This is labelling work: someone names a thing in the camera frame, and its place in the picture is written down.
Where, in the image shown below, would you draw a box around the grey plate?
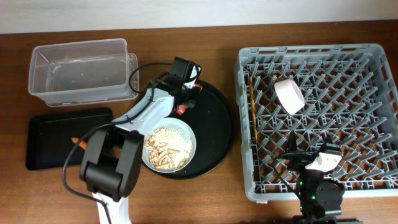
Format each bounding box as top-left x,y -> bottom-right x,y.
142,118 -> 197,174

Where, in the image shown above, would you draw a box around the wooden chopstick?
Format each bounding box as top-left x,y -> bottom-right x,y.
251,93 -> 258,142
249,77 -> 256,127

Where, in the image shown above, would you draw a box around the red snack wrapper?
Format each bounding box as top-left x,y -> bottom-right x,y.
174,84 -> 203,115

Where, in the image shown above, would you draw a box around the grey dishwasher rack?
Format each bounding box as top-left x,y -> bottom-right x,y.
234,44 -> 397,203

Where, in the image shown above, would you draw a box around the orange carrot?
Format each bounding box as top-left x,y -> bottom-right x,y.
72,137 -> 87,150

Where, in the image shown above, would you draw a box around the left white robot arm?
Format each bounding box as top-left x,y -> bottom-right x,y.
62,80 -> 202,223

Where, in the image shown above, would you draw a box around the black rectangular tray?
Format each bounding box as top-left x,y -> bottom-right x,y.
25,108 -> 113,170

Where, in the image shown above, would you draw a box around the clear plastic bin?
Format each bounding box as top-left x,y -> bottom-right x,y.
28,39 -> 139,107

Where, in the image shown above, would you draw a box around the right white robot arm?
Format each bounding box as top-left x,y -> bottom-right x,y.
276,131 -> 345,224

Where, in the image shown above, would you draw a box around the rice and food scraps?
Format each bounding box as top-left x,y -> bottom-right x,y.
145,127 -> 193,171

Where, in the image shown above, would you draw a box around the round black serving tray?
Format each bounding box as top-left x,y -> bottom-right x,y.
142,80 -> 235,180

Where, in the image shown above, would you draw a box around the pink bowl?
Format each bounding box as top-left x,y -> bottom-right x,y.
274,79 -> 305,115

